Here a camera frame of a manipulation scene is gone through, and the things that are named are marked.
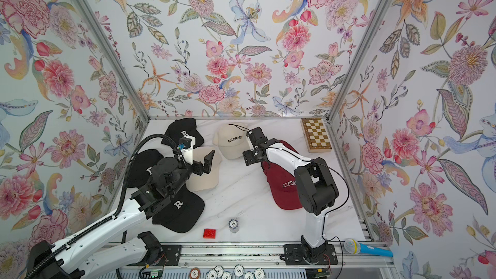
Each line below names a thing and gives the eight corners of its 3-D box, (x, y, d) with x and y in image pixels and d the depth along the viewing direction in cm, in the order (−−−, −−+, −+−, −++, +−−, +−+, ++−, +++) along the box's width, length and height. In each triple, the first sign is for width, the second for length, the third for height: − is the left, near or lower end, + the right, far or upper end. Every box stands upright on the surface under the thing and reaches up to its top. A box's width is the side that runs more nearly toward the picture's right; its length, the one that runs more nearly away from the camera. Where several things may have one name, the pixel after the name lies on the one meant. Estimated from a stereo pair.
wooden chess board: (308, 152, 108) (309, 149, 105) (300, 121, 123) (301, 117, 120) (329, 152, 108) (332, 149, 105) (319, 121, 123) (321, 117, 120)
